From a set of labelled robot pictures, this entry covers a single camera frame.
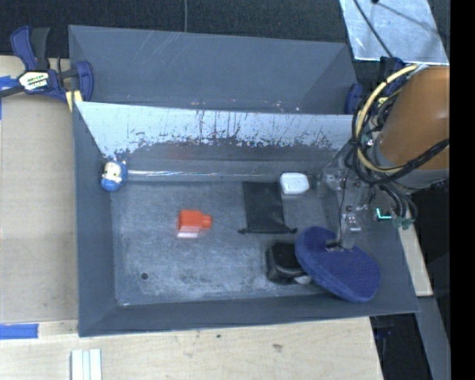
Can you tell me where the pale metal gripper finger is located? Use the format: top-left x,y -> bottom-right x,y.
340,211 -> 364,251

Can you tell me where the dark blue round pad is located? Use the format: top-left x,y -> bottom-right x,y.
294,226 -> 382,304

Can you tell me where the white small box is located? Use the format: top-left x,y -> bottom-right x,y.
279,172 -> 311,196

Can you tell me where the black boxy object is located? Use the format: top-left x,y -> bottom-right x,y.
265,241 -> 314,286

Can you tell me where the black cloth pouch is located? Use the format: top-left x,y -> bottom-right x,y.
237,180 -> 298,235

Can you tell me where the grey metal bin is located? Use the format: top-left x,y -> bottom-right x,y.
66,24 -> 421,338

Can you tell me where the red and white block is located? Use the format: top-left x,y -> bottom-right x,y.
175,209 -> 214,240

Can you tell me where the blue and white toy figure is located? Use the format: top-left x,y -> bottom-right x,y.
100,159 -> 128,192

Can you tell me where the pale wood flat board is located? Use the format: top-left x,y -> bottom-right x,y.
0,93 -> 81,325

